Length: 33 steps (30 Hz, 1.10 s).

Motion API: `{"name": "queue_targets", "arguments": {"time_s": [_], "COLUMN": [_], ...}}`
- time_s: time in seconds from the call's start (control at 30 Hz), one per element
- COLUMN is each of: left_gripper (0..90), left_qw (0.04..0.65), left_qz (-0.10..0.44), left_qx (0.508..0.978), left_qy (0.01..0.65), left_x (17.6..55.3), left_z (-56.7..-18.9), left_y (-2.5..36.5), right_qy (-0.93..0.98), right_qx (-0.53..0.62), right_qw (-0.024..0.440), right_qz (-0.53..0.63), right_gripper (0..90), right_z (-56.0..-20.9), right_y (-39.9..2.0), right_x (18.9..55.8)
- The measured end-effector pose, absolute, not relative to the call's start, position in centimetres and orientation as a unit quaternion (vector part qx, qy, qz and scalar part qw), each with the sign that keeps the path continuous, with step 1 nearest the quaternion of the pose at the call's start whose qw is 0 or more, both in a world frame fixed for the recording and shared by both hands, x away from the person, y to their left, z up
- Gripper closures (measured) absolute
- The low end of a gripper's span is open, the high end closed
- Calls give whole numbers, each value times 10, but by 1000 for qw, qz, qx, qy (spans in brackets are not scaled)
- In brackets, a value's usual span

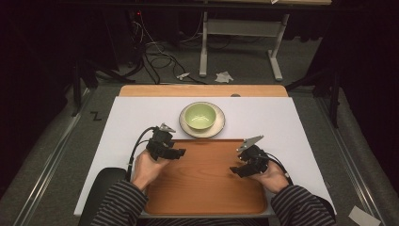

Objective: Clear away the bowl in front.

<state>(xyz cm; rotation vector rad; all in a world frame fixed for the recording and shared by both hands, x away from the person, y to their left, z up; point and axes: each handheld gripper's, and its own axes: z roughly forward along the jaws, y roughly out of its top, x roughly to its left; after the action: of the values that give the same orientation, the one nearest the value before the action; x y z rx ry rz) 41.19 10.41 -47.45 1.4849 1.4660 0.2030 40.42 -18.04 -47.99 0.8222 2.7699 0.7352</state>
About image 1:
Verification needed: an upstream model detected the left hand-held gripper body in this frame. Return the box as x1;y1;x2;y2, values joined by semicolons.
145;122;177;162

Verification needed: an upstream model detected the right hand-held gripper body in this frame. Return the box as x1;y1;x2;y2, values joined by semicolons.
236;135;270;173

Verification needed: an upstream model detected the person's right hand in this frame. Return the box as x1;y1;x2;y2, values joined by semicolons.
249;160;291;194

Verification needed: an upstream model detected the person's left hand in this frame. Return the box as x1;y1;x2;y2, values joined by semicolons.
131;149;171;191

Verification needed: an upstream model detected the cream round plate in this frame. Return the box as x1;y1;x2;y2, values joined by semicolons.
178;101;227;139

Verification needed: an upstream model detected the brown wooden tray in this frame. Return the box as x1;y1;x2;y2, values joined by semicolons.
144;138;268;217

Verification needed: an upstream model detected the green ceramic bowl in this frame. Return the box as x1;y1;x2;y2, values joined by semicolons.
184;103;217;131

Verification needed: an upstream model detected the white table mat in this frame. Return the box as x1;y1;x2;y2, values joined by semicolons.
73;96;337;218

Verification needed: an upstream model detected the black chair armrest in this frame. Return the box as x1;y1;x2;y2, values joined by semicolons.
77;167;128;226

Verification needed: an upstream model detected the crumpled white paper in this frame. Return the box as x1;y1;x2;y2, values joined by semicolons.
215;71;235;85

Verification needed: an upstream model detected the black metal stand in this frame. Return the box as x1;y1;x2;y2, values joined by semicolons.
284;67;343;129
69;56;136;118

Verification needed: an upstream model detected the flat white paper sheet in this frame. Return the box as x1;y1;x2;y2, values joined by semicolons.
347;204;382;226

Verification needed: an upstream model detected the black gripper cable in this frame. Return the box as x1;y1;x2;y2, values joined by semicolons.
126;125;157;183
264;152;294;186
130;139;150;164

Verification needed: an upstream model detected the tangle of floor cables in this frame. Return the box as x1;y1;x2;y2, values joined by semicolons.
125;12;209;86

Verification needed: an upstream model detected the metal floor rail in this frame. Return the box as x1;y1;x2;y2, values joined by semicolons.
315;96;388;226
11;88;92;226

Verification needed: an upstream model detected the white metal desk frame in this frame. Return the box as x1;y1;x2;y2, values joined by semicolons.
199;10;292;82

